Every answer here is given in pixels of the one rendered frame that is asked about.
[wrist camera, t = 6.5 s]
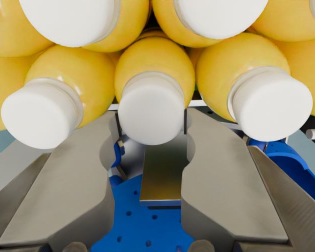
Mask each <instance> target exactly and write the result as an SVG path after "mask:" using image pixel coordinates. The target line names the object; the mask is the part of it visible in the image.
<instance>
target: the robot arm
mask: <svg viewBox="0 0 315 252"><path fill-rule="evenodd" d="M184 135H186V136H187V159H188V161H189V162H190V163H189V164H188V165H187V166H186V167H185V168H184V169H183V171H182V182H181V226H182V228H183V230H184V231H185V232H186V233H187V234H188V235H189V236H191V237H192V238H193V239H194V240H195V241H193V242H192V243H191V245H190V247H189V248H188V250H187V252H315V200H314V199H313V198H312V197H311V196H310V195H309V194H308V193H307V192H306V191H305V190H304V189H302V188H301V187H300V186H299V185H298V184H297V183H296V182H295V181H294V180H293V179H292V178H291V177H290V176H288V175H287V174H286V173H285V172H284V171H283V170H282V169H281V168H280V167H279V166H278V165H277V164H276V163H274V162H273V161H272V160H271V159H270V158H269V157H268V156H267V155H266V154H265V153H264V152H263V151H262V150H260V149H259V148H258V147H257V146H256V145H248V144H247V143H246V142H245V141H244V140H242V139H241V138H240V137H239V136H238V135H237V134H236V133H234V132H233V131H232V130H231V129H229V128H228V127H226V126H225V125H223V124H222V123H220V122H218V121H216V120H215V119H213V118H211V117H210V116H208V115H206V114H204V113H203V112H201V111H199V110H197V109H196V108H193V107H189V108H185V109H184ZM119 137H122V128H121V126H120V121H119V116H118V111H108V112H107V113H105V114H103V115H102V116H100V117H98V118H97V119H95V120H94V121H92V122H90V123H89V124H87V125H85V126H84V127H82V128H80V129H79V130H77V131H76V132H74V133H73V134H71V135H70V136H69V137H67V138H66V139H65V140H64V141H62V142H61V143H60V144H59V145H58V146H57V147H56V148H55V149H54V150H53V151H52V152H48V153H42V154H41V155H40V156H39V157H38V158H37V159H36V160H34V161H33V162H32V163H31V164H30V165H29V166H28V167H26V168H25V169H24V170H23V171H22V172H21V173H20V174H19V175H17V176H16V177H15V178H14V179H13V180H12V181H11V182H9V183H8V184H7V185H6V186H5V187H4V188H3V189H2V190H0V252H91V249H92V246H93V245H94V244H95V243H96V242H98V241H101V240H102V239H103V237H104V236H106V235H107V234H108V233H109V232H110V231H111V229H112V228H113V225H114V215H115V199H114V195H113V191H112V187H111V183H110V179H109V175H108V172H109V170H110V168H111V166H112V165H113V164H114V162H115V161H116V154H115V149H114V145H115V143H116V141H117V140H118V139H119Z"/></svg>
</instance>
